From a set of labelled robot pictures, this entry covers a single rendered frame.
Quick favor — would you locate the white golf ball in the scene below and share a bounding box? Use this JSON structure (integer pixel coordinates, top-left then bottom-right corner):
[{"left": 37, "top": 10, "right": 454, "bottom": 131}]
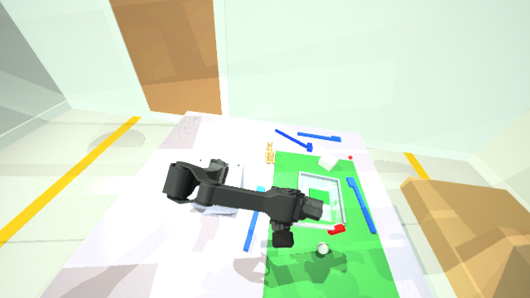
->
[{"left": 317, "top": 242, "right": 329, "bottom": 254}]

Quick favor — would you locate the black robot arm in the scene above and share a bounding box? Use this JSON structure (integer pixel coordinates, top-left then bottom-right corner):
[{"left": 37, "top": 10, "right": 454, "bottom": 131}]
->
[{"left": 162, "top": 159, "right": 324, "bottom": 224}]

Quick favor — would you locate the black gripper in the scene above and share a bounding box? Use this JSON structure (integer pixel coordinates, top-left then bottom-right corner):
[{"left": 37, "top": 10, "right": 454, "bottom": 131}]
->
[{"left": 271, "top": 220, "right": 294, "bottom": 248}]

